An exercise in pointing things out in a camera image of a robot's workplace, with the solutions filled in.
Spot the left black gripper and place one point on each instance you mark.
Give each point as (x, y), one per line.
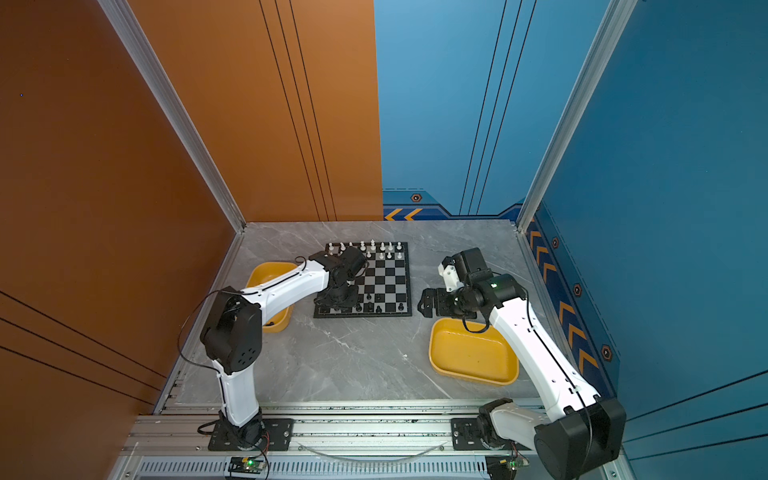
(328, 300)

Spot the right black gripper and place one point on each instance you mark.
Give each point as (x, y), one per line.
(441, 307)

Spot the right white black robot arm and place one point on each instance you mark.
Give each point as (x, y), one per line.
(579, 430)

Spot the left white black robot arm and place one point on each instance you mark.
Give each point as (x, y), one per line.
(233, 332)

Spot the right green circuit board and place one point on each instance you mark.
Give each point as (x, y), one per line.
(504, 467)

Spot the green circuit board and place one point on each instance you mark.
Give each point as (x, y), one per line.
(248, 467)
(504, 467)

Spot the left green circuit board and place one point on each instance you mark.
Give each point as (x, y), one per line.
(248, 467)

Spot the black white chessboard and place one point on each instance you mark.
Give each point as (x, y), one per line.
(386, 277)

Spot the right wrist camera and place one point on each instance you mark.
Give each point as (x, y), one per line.
(448, 272)

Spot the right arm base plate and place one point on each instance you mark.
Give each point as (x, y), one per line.
(467, 435)

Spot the aluminium front frame rail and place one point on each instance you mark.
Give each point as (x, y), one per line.
(388, 439)

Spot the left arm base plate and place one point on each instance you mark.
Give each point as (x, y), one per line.
(271, 434)

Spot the right aluminium corner post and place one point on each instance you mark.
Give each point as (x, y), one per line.
(609, 32)

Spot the aluminium corner post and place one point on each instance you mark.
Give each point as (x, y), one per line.
(609, 32)
(126, 25)

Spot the left aluminium corner post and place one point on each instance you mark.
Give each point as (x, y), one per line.
(126, 25)

